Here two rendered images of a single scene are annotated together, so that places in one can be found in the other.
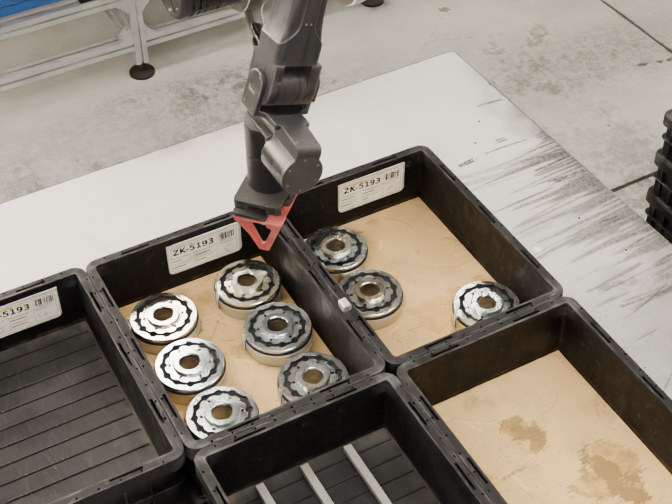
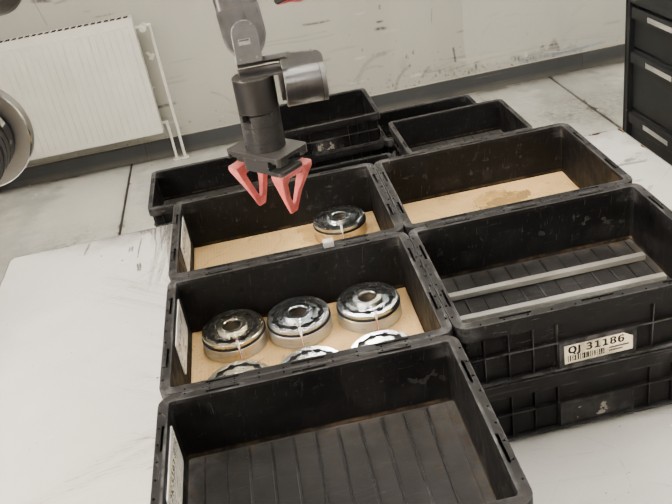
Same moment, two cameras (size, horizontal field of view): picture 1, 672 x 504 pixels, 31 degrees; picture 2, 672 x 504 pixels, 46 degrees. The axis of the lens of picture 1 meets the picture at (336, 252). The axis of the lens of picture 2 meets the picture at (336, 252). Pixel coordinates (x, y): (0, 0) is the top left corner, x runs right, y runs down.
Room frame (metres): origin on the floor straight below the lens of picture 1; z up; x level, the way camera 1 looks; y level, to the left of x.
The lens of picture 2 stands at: (0.72, 1.01, 1.56)
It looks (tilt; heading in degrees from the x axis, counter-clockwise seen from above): 30 degrees down; 295
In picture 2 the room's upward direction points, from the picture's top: 10 degrees counter-clockwise
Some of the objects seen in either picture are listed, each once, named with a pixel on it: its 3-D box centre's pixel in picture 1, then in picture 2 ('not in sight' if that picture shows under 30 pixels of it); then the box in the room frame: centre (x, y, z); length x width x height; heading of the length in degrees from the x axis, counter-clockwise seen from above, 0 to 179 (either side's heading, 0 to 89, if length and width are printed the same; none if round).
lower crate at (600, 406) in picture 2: not in sight; (558, 337); (0.84, -0.04, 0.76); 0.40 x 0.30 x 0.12; 28
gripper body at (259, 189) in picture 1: (268, 168); (263, 133); (1.22, 0.09, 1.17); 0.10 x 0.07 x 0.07; 162
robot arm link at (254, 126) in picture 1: (268, 135); (259, 91); (1.22, 0.08, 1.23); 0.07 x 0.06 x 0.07; 29
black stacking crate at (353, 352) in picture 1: (232, 343); (304, 337); (1.19, 0.15, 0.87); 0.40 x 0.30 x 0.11; 28
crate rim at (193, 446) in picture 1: (230, 319); (298, 309); (1.19, 0.15, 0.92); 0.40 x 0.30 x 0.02; 28
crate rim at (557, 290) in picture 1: (409, 249); (281, 220); (1.34, -0.11, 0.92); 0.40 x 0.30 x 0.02; 28
